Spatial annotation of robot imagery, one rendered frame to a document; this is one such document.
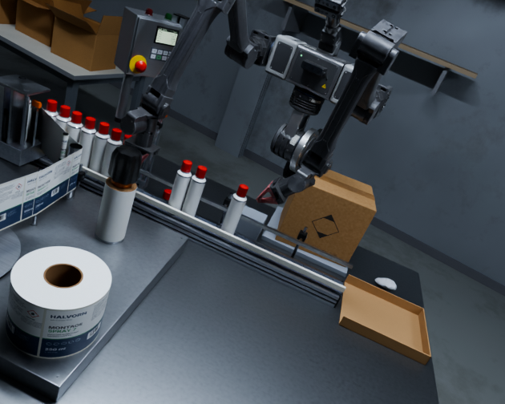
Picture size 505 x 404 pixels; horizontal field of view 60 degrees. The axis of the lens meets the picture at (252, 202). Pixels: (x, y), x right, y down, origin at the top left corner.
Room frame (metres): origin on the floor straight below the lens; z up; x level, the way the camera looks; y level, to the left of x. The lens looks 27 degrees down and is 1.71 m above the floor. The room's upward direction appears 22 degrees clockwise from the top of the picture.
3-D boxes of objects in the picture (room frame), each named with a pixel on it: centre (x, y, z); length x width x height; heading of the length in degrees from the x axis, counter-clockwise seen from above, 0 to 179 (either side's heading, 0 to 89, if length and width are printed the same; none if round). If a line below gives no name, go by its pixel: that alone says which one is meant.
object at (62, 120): (1.40, 0.74, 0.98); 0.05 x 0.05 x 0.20
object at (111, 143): (1.38, 0.53, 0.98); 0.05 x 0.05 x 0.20
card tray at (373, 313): (1.26, -0.57, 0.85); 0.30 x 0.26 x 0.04; 84
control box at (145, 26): (1.46, 0.52, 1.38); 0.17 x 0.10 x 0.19; 139
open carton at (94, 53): (2.95, 1.48, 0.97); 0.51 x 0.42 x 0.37; 168
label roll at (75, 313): (0.70, 0.32, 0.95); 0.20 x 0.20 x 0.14
